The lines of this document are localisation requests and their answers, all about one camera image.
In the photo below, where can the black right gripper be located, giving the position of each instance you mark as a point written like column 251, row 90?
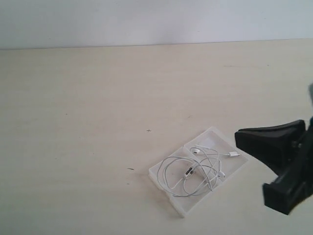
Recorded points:
column 287, row 150

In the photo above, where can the white label sticker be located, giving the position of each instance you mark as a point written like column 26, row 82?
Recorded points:
column 208, row 142

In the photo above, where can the clear plastic storage case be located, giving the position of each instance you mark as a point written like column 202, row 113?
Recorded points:
column 194, row 172

